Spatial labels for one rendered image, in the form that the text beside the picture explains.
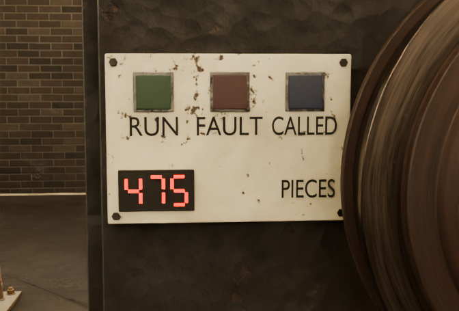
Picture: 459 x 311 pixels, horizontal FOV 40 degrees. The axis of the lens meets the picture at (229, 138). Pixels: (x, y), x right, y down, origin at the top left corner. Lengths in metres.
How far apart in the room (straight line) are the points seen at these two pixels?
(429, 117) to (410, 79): 0.04
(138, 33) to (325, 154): 0.24
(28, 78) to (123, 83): 6.16
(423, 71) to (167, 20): 0.28
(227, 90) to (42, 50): 6.16
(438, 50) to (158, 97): 0.28
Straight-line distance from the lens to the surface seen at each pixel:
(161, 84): 0.66
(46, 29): 6.80
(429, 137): 0.56
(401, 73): 0.56
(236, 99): 0.66
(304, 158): 0.68
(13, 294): 3.77
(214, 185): 0.68
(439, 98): 0.56
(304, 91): 0.67
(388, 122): 0.56
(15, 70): 6.85
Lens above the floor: 1.21
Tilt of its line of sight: 5 degrees down
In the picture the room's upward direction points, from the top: straight up
